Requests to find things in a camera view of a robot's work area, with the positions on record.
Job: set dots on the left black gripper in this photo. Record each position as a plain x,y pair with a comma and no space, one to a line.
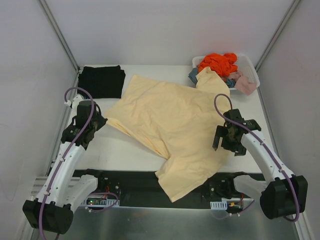
97,122

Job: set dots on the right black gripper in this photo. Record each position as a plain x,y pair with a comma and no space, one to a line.
225,135

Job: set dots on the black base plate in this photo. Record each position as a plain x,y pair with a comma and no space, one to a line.
141,189

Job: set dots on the grey blue t shirt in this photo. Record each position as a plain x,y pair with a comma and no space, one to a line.
193,75

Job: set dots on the white cable duct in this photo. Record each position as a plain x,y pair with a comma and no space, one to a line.
219,205
96,202

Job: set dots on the pink t shirt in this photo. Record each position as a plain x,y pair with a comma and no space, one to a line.
241,83

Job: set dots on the right white cable duct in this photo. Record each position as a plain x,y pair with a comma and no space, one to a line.
219,205

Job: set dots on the left white cable duct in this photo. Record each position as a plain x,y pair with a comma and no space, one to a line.
96,202

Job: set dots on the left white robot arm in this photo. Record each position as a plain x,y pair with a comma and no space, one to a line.
54,206

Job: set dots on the cream yellow t shirt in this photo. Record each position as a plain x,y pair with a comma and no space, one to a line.
178,123

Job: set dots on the white plastic basket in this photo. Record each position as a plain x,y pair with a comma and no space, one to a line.
243,63

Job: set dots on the orange t shirt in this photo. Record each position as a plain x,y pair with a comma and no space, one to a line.
223,65

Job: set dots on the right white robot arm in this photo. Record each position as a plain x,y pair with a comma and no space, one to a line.
283,193

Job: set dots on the folded black t shirt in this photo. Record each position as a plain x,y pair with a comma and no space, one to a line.
102,82

